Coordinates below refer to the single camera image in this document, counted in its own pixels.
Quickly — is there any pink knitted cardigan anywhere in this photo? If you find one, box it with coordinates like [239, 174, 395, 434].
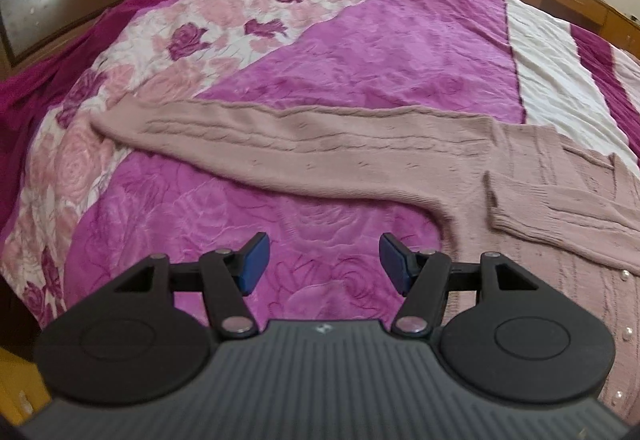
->
[91, 96, 639, 421]

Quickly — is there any pink purple floral bedspread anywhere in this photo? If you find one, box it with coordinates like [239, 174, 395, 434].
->
[1, 0, 639, 324]

